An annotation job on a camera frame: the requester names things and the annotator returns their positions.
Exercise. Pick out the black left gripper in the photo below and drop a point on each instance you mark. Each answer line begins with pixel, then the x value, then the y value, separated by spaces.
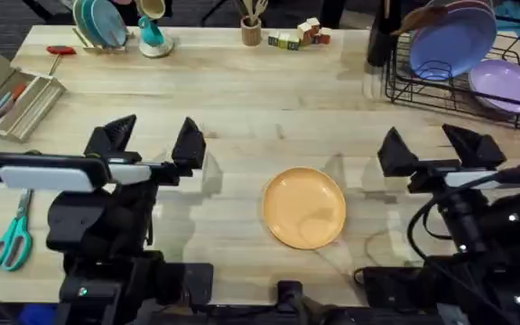
pixel 102 221

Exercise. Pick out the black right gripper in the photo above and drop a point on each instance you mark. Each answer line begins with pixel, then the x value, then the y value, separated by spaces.
pixel 463 221

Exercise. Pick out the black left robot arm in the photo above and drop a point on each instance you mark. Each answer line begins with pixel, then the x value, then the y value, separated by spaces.
pixel 106 289

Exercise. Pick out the purple plate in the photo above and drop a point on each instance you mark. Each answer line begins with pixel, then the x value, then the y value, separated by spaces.
pixel 506 86

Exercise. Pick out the blue plate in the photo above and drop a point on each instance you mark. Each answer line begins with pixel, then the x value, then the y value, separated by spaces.
pixel 456 43

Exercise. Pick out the small wooden peg rack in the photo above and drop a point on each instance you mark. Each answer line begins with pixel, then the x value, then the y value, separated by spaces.
pixel 89 46

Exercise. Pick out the blue-grey plate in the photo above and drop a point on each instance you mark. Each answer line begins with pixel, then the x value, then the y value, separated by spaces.
pixel 108 22

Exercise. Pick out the teal plate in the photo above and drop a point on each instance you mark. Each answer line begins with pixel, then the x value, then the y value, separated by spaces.
pixel 87 20

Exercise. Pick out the orange plate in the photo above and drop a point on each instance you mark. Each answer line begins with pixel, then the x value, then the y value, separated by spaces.
pixel 304 207

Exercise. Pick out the pale green plate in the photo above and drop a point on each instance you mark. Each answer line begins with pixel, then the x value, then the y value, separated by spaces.
pixel 77 15

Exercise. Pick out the pink plate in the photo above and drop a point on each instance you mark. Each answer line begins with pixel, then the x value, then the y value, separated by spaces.
pixel 472 4

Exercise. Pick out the pale cup stand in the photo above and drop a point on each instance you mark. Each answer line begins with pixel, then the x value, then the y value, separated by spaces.
pixel 158 49

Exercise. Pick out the teal cup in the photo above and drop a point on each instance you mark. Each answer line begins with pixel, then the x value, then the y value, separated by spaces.
pixel 150 32

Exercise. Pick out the black bottle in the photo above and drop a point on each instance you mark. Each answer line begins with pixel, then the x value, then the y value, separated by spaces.
pixel 383 36

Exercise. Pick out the cream cup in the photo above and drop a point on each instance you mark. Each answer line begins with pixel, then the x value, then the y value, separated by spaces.
pixel 152 8

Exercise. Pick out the brown wooden spoon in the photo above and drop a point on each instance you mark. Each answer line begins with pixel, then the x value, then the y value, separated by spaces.
pixel 418 20

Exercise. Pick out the wooden box with tools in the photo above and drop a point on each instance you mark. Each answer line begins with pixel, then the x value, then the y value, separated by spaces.
pixel 21 108

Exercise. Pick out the wooden utensil holder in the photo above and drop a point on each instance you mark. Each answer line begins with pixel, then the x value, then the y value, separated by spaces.
pixel 251 34

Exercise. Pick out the teal scissors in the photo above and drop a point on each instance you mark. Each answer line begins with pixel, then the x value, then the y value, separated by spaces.
pixel 15 239

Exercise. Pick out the wooden fork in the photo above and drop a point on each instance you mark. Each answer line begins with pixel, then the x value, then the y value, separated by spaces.
pixel 260 8

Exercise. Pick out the heap of toy blocks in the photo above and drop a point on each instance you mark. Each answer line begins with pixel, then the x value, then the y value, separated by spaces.
pixel 305 34

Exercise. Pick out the black rail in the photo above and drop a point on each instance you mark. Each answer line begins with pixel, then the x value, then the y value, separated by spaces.
pixel 251 313

